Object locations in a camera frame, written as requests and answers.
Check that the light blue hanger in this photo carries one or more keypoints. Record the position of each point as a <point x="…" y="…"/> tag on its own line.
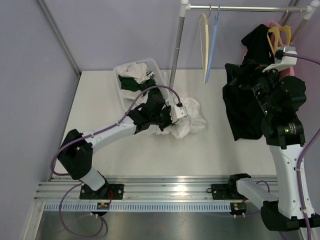
<point x="212" y="46"/>

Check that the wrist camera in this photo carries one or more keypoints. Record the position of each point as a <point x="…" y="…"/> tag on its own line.
<point x="177" y="113"/>
<point x="284" y="58"/>

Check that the black t shirt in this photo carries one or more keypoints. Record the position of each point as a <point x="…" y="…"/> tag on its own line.
<point x="242" y="109"/>

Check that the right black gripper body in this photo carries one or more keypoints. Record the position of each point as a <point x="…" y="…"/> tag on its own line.
<point x="259" y="79"/>

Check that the yellow hanger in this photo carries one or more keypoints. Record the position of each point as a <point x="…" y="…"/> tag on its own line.
<point x="273" y="37"/>
<point x="285" y="34"/>

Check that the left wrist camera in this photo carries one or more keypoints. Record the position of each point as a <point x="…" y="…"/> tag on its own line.
<point x="177" y="113"/>

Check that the white slotted cable duct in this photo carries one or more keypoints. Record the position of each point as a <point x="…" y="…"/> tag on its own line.
<point x="193" y="207"/>

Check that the yellow hanger back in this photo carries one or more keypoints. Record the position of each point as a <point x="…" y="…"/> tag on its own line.
<point x="285" y="34"/>

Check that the metal clothes rack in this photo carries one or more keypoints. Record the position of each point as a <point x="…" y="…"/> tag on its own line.
<point x="236" y="19"/>

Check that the white printed t shirt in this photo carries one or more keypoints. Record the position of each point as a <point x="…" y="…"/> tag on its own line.
<point x="193" y="123"/>

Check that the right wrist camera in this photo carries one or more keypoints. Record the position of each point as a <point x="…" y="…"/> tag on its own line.
<point x="284" y="58"/>

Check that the yellow hanger front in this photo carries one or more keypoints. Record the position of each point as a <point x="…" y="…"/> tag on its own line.
<point x="273" y="37"/>

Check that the aluminium mounting rail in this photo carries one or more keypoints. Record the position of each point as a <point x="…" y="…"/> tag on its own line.
<point x="141" y="188"/>

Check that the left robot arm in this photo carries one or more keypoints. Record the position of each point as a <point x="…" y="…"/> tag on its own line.
<point x="77" y="150"/>

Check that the white plastic basket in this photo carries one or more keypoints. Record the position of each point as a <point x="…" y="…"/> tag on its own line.
<point x="160" y="80"/>

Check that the cream plastic hanger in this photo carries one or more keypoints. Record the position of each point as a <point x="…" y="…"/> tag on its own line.
<point x="204" y="35"/>

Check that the green and white t shirt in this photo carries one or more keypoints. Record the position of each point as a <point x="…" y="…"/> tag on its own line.
<point x="135" y="78"/>

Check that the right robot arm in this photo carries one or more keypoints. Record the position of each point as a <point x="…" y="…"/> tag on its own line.
<point x="261" y="103"/>

